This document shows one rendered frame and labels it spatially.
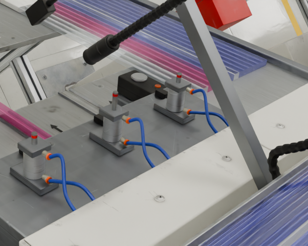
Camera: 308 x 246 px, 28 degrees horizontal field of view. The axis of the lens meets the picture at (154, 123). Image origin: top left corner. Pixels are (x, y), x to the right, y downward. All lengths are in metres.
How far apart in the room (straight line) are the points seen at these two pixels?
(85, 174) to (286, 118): 0.27
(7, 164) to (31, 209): 0.08
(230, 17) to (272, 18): 1.52
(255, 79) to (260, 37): 1.95
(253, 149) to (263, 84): 0.42
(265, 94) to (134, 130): 0.32
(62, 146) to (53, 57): 1.50
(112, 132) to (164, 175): 0.09
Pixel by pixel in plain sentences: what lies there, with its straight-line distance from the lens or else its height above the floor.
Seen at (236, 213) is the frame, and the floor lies 1.39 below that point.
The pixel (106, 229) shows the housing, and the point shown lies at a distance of 0.55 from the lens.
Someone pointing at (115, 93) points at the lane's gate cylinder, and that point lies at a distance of 0.67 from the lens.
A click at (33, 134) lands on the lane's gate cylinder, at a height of 1.23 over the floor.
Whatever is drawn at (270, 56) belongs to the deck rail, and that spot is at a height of 1.10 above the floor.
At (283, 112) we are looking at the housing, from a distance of 0.78.
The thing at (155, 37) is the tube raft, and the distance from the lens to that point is 1.11.
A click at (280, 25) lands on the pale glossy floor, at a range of 3.14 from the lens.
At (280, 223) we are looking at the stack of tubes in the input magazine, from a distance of 0.44.
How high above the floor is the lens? 1.75
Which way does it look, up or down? 48 degrees down
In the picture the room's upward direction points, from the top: 66 degrees clockwise
